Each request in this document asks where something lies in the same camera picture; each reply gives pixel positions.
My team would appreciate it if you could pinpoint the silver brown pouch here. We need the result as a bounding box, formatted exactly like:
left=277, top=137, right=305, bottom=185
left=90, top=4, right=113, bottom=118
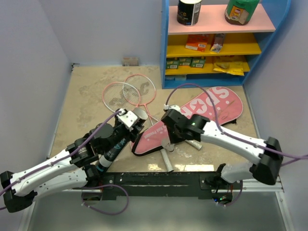
left=210, top=33, right=226, bottom=53

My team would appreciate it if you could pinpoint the green box right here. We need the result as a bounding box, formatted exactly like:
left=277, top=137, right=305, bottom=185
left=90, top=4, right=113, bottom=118
left=191, top=57, right=206, bottom=68

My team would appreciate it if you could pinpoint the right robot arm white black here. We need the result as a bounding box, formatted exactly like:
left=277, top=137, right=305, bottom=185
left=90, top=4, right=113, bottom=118
left=161, top=109, right=283, bottom=189

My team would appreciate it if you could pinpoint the pink badminton racket right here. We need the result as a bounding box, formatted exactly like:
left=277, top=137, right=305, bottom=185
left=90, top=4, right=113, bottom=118
left=125, top=74, right=156, bottom=114

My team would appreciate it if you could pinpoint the aluminium rail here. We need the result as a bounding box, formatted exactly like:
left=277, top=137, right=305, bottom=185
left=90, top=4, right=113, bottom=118
left=31, top=178, right=284, bottom=193

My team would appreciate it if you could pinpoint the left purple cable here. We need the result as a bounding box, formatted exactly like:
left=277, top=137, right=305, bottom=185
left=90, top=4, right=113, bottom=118
left=0, top=109, right=129, bottom=214

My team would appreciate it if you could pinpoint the green brown jar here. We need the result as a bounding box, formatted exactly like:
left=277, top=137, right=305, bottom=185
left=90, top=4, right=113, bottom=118
left=225, top=0, right=259, bottom=26

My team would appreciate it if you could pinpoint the white racket handle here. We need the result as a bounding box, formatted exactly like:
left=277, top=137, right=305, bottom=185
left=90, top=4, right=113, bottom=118
left=185, top=140, right=202, bottom=150
left=160, top=149, right=174, bottom=172

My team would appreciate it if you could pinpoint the pink badminton racket left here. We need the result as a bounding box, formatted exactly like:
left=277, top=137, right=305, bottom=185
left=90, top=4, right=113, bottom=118
left=102, top=82, right=156, bottom=123

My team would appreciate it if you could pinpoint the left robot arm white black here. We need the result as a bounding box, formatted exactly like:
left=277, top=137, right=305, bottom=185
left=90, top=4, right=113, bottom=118
left=0, top=116, right=145, bottom=213

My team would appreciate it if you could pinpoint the green box middle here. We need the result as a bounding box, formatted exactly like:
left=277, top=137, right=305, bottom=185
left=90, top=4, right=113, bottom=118
left=179, top=57, right=192, bottom=66

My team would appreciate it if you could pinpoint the yellow snack bag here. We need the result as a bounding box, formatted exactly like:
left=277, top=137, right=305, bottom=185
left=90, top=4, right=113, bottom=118
left=213, top=61, right=244, bottom=76

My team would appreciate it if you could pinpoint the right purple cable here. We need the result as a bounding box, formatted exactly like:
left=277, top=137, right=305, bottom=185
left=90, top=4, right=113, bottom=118
left=165, top=83, right=308, bottom=207

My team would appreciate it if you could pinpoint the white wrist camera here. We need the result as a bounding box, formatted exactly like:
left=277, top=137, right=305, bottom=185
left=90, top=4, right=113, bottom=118
left=116, top=108, right=139, bottom=131
left=163, top=104, right=180, bottom=112

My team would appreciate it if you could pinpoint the black shuttlecock tube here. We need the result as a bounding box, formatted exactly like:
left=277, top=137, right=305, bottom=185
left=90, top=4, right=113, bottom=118
left=96, top=108, right=148, bottom=173

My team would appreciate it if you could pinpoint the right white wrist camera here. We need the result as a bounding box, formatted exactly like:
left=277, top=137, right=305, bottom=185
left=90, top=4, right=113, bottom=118
left=163, top=104, right=180, bottom=112

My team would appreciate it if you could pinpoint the pink racket bag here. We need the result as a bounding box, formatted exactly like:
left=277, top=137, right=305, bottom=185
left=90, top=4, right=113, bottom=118
left=129, top=86, right=244, bottom=156

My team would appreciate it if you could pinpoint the white racket handle right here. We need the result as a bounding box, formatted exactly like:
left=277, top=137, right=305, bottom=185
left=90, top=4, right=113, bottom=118
left=185, top=140, right=202, bottom=150

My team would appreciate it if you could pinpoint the pink badminton racket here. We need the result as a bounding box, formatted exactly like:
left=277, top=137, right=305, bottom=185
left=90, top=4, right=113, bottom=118
left=125, top=74, right=156, bottom=114
left=102, top=82, right=156, bottom=123

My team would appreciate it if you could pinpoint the white racket handle front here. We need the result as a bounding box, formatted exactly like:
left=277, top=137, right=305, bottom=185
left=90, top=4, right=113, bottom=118
left=160, top=149, right=174, bottom=172

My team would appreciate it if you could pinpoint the white shuttlecock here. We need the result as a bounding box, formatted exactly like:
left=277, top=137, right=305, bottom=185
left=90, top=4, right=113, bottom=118
left=161, top=138, right=174, bottom=152

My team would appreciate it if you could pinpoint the brown wall block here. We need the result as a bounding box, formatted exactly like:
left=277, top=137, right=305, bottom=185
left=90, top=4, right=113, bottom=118
left=122, top=57, right=139, bottom=66

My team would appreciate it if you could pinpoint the green box left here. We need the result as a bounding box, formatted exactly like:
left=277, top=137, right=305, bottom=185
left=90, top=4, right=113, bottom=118
left=166, top=58, right=180, bottom=69

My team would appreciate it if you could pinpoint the green box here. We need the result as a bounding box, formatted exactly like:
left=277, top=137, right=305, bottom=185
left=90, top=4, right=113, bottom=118
left=179, top=57, right=192, bottom=66
left=191, top=57, right=206, bottom=68
left=166, top=58, right=180, bottom=69

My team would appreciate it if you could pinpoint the black white can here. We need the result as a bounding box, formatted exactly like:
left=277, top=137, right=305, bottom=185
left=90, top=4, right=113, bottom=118
left=177, top=0, right=202, bottom=26

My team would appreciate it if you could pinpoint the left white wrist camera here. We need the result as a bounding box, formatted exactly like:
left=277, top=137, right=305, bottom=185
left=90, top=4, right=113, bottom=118
left=116, top=108, right=139, bottom=131

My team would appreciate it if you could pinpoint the orange box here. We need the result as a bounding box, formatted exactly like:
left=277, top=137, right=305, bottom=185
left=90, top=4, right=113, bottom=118
left=185, top=34, right=209, bottom=52

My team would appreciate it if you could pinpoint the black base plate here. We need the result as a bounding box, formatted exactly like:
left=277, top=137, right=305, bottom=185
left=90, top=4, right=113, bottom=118
left=71, top=171, right=241, bottom=201

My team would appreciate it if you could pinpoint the purple cable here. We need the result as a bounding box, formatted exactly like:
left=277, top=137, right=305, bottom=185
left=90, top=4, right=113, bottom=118
left=0, top=109, right=129, bottom=214
left=165, top=83, right=308, bottom=207

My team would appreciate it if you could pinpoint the blue shelf unit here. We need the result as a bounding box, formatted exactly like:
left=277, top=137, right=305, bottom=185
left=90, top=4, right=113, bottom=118
left=160, top=0, right=291, bottom=89

